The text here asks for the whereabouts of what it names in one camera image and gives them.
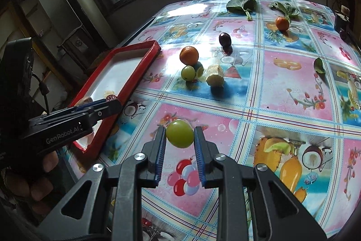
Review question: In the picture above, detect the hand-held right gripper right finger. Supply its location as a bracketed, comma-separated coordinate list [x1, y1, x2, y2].
[194, 126, 328, 241]

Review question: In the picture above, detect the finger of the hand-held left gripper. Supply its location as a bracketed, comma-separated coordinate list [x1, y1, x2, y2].
[74, 99, 108, 113]
[85, 101, 123, 129]

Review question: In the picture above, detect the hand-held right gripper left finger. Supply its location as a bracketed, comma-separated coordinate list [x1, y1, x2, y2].
[38, 126, 167, 241]

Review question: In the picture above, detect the green grape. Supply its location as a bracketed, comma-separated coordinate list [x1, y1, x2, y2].
[181, 65, 196, 81]
[165, 119, 194, 149]

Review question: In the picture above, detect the red rimmed white tray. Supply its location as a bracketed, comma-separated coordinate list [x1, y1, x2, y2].
[66, 40, 162, 158]

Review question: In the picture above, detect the orange tangerine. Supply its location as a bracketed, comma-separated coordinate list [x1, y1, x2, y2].
[275, 16, 290, 31]
[180, 46, 199, 66]

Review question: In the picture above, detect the dark purple plum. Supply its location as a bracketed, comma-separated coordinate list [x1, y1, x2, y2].
[218, 32, 232, 47]

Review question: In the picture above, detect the person's left hand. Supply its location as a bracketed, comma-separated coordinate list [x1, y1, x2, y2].
[7, 152, 60, 217]

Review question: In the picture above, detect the wooden chair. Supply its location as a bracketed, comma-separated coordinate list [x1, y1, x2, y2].
[56, 22, 95, 66]

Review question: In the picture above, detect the standing air conditioner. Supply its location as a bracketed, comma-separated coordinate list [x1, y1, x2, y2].
[58, 0, 117, 45]

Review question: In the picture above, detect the small green leaf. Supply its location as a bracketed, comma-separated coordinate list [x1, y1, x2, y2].
[314, 57, 325, 75]

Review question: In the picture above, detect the large dark green leaf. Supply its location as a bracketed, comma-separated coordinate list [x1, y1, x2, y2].
[226, 0, 257, 22]

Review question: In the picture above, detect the green leaf sprig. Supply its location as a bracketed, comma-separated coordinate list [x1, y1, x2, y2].
[268, 2, 301, 23]

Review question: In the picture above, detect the black box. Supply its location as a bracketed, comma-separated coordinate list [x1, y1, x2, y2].
[334, 11, 352, 33]

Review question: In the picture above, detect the black braided cable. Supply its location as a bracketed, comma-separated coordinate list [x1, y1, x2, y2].
[32, 73, 51, 114]

